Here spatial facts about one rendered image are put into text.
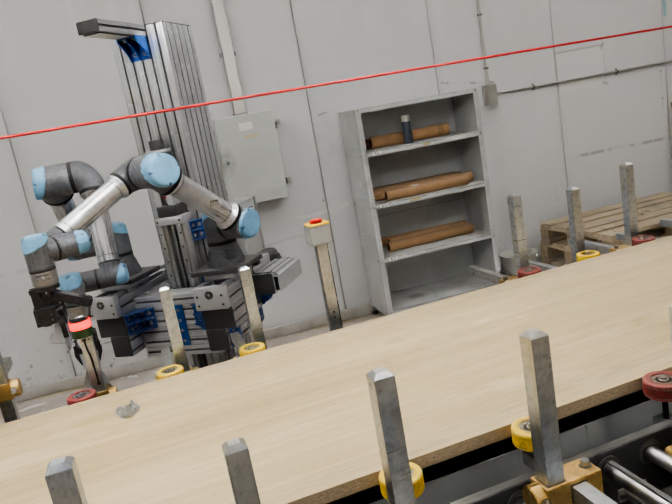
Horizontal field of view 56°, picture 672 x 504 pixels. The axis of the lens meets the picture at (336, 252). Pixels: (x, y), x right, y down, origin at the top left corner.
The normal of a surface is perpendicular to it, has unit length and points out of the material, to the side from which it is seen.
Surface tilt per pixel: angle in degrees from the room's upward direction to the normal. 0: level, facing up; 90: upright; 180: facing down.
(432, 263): 90
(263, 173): 90
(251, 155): 90
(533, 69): 90
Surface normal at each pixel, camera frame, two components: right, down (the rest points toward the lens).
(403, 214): 0.24, 0.17
